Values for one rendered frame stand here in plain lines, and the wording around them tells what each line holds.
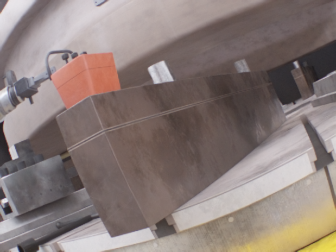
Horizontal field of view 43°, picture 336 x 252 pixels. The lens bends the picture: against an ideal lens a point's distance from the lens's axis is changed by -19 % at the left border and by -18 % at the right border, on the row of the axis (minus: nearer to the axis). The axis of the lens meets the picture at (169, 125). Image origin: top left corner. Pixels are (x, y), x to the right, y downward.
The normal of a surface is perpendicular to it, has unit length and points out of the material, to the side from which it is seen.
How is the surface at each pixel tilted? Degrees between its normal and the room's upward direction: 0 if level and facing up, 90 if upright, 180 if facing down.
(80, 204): 90
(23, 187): 90
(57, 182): 90
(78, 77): 97
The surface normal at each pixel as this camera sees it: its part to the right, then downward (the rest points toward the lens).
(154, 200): 0.83, -0.39
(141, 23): -0.41, 0.15
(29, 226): 0.61, -0.30
